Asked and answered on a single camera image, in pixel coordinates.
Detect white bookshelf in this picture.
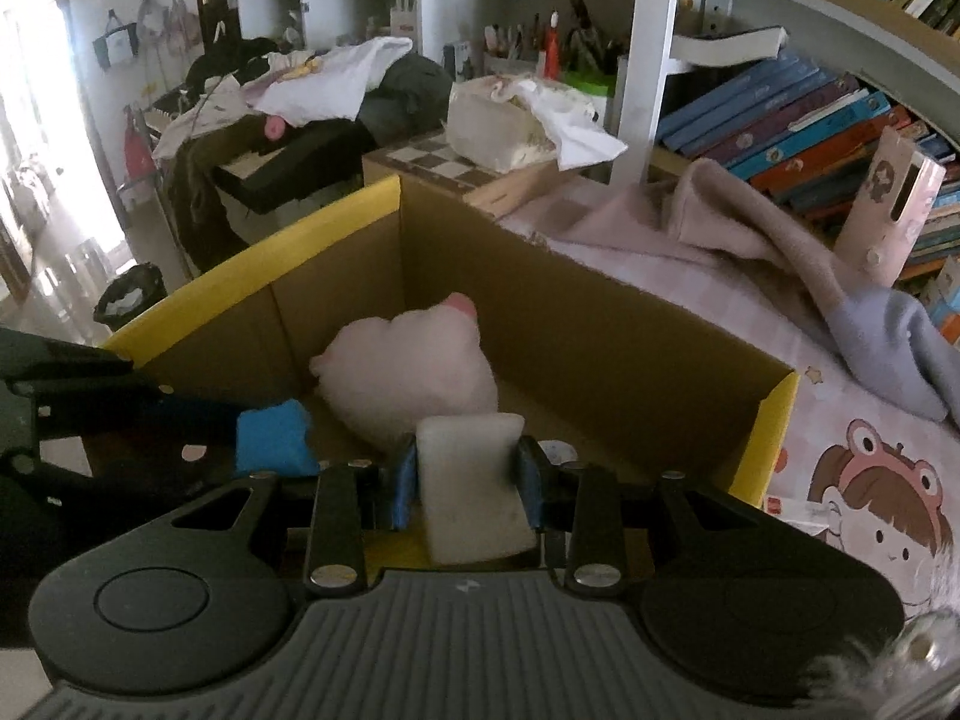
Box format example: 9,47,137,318
236,0,960,188

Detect white foam block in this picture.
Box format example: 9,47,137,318
415,412,541,563

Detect grey blue cloth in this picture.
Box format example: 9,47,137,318
825,289,950,421

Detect pile of dark clothes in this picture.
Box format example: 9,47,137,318
161,37,280,272

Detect white plastic bag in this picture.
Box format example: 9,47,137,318
446,75,629,172

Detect wooden chessboard box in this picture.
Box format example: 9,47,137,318
362,131,582,222

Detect dark tote bag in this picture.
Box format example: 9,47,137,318
94,11,140,73

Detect cardboard box with yellow flaps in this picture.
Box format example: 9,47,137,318
97,174,802,571

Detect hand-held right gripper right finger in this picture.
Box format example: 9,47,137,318
514,435,758,597

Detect pink plush toy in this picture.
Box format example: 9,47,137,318
309,292,502,447

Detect row of colourful books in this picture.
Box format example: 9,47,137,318
656,49,960,301

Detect dark grey cloth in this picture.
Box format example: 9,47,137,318
356,56,455,147

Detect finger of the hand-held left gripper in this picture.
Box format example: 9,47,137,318
0,326,312,481

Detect red hanging bag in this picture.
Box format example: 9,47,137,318
122,106,155,182

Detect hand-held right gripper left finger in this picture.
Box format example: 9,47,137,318
169,439,421,597

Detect black trash bin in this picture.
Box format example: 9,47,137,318
94,262,167,332

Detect white cloth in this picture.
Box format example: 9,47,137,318
244,37,417,128

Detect white pen holder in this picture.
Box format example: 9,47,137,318
484,24,542,80

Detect beige pink cloth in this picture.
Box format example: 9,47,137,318
559,157,856,316

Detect black flat case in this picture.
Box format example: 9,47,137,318
214,120,376,215

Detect printed pink tablecloth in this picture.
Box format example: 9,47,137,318
499,187,960,616

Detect furry plush toy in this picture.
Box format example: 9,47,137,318
806,607,960,720

